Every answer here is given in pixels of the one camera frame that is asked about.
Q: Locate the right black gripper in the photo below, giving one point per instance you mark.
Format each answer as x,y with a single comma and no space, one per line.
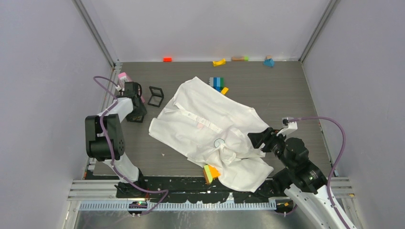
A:
257,138

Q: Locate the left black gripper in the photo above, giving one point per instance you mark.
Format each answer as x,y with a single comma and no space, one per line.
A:
141,108

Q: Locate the black frame display box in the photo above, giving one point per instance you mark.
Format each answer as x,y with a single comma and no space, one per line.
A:
157,96

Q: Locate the white shirt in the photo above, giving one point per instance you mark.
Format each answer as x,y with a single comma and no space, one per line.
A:
196,116

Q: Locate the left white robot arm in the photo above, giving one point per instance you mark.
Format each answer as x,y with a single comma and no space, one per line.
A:
104,138

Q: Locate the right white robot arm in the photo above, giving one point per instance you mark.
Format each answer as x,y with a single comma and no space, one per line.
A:
301,180

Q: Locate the pink metronome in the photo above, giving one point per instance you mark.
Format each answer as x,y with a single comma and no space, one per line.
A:
123,78

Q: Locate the orange yellow block pile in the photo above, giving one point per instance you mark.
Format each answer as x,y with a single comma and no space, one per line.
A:
210,174

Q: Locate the small yellow block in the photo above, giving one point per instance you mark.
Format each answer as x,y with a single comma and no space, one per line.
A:
224,90

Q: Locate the grey blue green block stack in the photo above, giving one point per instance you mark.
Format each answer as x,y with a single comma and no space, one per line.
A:
217,83

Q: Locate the blue triangle block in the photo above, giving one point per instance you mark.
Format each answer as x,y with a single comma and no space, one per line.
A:
269,61

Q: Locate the tan and green block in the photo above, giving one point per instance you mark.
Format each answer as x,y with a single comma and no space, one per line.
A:
240,58

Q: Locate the yellow arch block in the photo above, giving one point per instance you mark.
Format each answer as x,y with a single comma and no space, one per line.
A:
219,62

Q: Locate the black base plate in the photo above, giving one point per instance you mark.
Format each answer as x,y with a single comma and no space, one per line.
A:
195,189

